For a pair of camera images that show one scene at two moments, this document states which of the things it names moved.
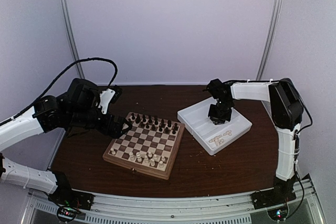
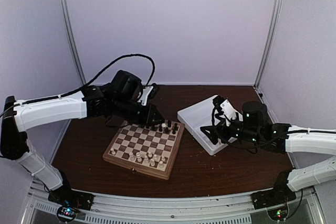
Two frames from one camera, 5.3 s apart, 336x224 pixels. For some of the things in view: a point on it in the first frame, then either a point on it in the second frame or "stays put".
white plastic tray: [194, 118] stays put
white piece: [132, 156] stays put
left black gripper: [115, 132] → [151, 110]
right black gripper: [214, 117] → [213, 131]
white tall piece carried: [139, 159] stays put
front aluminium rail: [234, 208] stays put
